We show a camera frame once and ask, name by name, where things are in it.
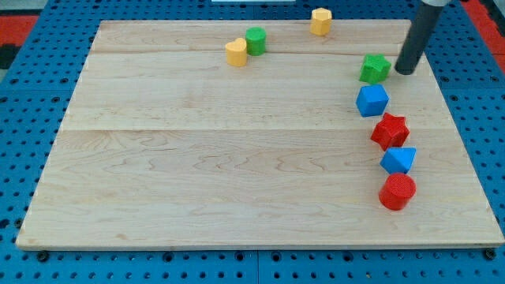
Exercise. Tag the red star block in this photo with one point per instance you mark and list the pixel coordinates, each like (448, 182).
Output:
(391, 131)

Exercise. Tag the green star block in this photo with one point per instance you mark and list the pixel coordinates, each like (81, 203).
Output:
(374, 69)

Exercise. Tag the light wooden board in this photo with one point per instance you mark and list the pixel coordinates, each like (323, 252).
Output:
(166, 147)

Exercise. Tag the yellow heart block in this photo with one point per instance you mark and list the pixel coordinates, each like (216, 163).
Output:
(236, 52)

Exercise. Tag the green cylinder block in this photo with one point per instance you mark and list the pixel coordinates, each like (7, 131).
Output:
(256, 41)

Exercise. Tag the blue cube block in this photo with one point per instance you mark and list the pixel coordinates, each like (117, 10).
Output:
(372, 100)

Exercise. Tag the yellow hexagon block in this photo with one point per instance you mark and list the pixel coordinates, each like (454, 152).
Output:
(321, 19)

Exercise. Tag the blue triangle block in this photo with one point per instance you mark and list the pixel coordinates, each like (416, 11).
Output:
(398, 160)

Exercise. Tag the red cylinder block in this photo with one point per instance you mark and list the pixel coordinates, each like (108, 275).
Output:
(397, 191)

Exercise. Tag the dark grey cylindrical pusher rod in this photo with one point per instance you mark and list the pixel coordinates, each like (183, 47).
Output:
(422, 26)

